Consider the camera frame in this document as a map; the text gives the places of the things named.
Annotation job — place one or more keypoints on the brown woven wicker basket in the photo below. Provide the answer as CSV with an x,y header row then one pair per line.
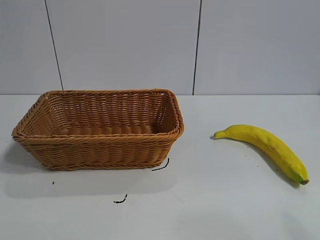
x,y
100,147

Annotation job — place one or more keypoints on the yellow banana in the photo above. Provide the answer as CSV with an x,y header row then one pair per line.
x,y
270,146

